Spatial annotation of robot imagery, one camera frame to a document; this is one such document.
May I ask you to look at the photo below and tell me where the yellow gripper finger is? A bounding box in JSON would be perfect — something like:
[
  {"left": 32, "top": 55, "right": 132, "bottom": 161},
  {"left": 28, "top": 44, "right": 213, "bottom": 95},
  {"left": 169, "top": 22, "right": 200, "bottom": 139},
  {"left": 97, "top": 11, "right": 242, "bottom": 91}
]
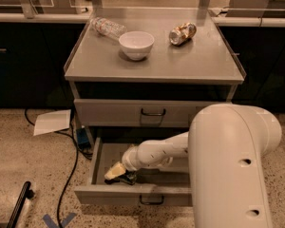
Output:
[{"left": 104, "top": 161, "right": 126, "bottom": 181}]

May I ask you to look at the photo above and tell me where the crushed green can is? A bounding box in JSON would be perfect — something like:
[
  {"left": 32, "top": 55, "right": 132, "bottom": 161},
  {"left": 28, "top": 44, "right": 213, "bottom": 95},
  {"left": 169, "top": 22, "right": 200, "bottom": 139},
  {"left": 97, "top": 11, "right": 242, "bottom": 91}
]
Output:
[{"left": 104, "top": 172, "right": 137, "bottom": 185}]

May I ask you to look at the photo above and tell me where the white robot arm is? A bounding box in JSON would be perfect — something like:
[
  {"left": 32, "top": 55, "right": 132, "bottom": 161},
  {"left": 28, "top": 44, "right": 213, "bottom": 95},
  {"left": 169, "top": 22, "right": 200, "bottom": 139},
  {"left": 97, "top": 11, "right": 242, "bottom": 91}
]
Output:
[{"left": 104, "top": 104, "right": 282, "bottom": 228}]

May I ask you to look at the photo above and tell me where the grey open middle drawer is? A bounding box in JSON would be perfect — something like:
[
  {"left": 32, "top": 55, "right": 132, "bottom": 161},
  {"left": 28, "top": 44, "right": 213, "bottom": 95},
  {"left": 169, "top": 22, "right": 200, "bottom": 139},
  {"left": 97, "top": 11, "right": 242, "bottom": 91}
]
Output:
[{"left": 75, "top": 138, "right": 192, "bottom": 206}]

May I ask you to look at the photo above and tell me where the grey top drawer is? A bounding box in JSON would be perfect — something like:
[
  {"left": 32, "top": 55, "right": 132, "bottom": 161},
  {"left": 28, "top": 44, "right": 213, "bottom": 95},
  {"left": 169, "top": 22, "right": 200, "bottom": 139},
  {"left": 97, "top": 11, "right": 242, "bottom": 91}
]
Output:
[{"left": 73, "top": 98, "right": 234, "bottom": 129}]

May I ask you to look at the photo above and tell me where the grey metal drawer cabinet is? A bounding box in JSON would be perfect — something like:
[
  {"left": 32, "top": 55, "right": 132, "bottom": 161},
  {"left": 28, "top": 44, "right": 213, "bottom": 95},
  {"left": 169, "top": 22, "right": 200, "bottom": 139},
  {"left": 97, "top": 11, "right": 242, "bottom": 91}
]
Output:
[{"left": 65, "top": 8, "right": 245, "bottom": 143}]

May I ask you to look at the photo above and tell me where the dark background counter left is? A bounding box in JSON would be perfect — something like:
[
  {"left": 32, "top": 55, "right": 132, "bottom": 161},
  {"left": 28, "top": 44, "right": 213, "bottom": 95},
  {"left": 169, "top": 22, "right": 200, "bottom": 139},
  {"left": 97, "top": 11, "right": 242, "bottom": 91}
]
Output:
[{"left": 0, "top": 22, "right": 85, "bottom": 108}]

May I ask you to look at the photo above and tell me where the dark background counter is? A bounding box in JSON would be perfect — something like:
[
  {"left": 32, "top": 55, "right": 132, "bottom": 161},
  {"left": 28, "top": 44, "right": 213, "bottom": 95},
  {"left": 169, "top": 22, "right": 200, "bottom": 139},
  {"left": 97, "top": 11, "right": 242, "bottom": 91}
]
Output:
[
  {"left": 0, "top": 22, "right": 85, "bottom": 108},
  {"left": 213, "top": 10, "right": 285, "bottom": 113}
]

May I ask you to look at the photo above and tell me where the crushed gold can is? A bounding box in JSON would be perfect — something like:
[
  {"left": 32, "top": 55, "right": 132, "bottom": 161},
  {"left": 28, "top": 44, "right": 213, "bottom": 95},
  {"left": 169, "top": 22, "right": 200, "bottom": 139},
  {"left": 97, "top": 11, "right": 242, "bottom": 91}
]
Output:
[{"left": 169, "top": 23, "right": 197, "bottom": 46}]

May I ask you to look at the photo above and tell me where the dark background counter right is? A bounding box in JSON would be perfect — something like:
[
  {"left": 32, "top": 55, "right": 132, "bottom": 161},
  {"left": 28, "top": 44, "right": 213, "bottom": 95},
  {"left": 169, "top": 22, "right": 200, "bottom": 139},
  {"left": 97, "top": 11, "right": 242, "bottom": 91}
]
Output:
[{"left": 213, "top": 10, "right": 285, "bottom": 113}]

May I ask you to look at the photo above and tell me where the blue power adapter box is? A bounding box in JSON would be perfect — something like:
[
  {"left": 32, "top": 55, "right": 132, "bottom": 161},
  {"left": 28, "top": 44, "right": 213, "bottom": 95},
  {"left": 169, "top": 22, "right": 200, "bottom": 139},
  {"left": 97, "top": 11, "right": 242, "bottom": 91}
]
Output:
[{"left": 76, "top": 128, "right": 90, "bottom": 149}]

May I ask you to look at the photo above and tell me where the white paper sheet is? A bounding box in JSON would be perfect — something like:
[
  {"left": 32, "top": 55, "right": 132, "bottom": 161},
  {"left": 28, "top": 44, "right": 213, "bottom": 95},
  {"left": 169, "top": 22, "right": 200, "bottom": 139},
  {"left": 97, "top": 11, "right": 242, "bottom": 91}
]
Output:
[{"left": 33, "top": 109, "right": 71, "bottom": 136}]

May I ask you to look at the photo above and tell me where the blue tape cross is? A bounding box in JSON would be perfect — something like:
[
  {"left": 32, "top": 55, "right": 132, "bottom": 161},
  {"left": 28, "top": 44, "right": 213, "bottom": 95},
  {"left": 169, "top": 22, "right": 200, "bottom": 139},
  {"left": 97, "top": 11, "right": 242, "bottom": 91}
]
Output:
[{"left": 42, "top": 212, "right": 78, "bottom": 228}]

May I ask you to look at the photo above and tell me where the black bar bottom left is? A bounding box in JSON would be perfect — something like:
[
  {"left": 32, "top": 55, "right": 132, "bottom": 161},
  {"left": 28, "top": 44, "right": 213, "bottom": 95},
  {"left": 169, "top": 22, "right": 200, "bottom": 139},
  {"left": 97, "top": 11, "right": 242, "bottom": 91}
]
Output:
[{"left": 6, "top": 181, "right": 35, "bottom": 228}]

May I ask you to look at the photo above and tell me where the white ceramic bowl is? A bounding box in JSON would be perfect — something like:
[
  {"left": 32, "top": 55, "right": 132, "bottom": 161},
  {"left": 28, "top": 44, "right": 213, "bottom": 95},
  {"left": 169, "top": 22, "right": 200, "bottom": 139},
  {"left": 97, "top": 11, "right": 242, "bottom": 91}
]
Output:
[{"left": 119, "top": 31, "right": 155, "bottom": 61}]

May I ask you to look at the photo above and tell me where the clear plastic water bottle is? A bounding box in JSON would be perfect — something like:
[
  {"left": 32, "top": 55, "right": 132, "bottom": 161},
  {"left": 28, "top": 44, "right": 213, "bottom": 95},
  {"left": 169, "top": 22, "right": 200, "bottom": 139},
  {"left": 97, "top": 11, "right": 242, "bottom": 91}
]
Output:
[{"left": 91, "top": 17, "right": 127, "bottom": 41}]

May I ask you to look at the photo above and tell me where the black floor cable left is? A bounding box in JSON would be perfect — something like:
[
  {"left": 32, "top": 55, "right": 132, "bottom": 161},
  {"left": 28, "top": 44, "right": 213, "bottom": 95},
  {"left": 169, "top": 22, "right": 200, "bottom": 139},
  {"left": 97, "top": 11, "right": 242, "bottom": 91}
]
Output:
[{"left": 24, "top": 108, "right": 93, "bottom": 228}]

